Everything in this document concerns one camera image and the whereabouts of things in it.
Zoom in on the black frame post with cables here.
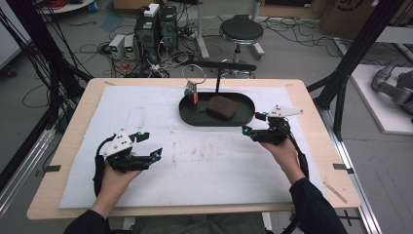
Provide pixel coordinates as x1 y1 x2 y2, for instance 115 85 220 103
0 0 94 193

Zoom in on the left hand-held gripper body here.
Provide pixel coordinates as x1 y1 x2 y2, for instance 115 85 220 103
101 128 155 174

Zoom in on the white floor board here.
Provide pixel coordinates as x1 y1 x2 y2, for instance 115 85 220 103
350 63 413 137

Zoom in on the thin wooden stick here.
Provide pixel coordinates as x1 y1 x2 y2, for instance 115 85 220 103
322 180 348 205

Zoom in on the left hand-held gripper cable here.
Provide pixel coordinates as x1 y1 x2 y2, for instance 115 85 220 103
93 134 115 198

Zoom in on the right hand-held gripper cable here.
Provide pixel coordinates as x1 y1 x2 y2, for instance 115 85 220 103
282 124 311 180

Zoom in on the white table mat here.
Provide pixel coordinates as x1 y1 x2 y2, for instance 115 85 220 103
57 85 326 210

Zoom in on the white box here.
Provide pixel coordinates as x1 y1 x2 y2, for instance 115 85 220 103
143 3 161 19

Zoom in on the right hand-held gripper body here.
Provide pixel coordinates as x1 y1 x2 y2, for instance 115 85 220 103
249 103 305 146

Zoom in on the white round table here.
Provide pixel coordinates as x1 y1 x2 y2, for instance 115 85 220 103
38 0 96 15

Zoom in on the black oval tray with hanger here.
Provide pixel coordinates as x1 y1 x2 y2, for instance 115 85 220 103
177 59 258 128

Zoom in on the hand-held gripper cable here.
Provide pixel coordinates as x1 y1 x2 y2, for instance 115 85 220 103
282 124 311 180
93 134 115 198

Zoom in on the white desk leg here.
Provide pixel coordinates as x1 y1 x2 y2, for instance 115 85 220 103
194 0 210 60
250 0 266 61

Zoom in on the black round stool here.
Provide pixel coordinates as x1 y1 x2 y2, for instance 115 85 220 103
218 14 266 79

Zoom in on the cardboard box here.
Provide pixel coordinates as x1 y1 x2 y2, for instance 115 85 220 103
319 0 413 41

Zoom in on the aluminium rail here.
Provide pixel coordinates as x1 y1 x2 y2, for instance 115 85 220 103
0 126 58 217
319 106 385 234

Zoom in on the black computer tower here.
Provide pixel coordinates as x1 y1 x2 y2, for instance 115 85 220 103
158 5 179 52
133 12 161 64

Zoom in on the white panel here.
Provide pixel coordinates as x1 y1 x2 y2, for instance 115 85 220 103
0 0 32 71

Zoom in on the person's right hand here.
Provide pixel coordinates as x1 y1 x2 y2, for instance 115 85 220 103
259 137 308 185

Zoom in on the white power strip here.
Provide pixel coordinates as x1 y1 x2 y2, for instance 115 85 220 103
147 62 164 74

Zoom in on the brown zip pouch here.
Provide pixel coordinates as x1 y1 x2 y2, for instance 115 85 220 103
198 95 239 122

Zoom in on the person's left hand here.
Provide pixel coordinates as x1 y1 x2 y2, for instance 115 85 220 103
92 163 143 212

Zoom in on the key ring with colourful tags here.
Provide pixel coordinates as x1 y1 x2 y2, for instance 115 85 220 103
181 63 207 106

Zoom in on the grey power supply unit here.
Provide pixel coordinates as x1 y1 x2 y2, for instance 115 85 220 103
108 34 127 60
124 34 137 60

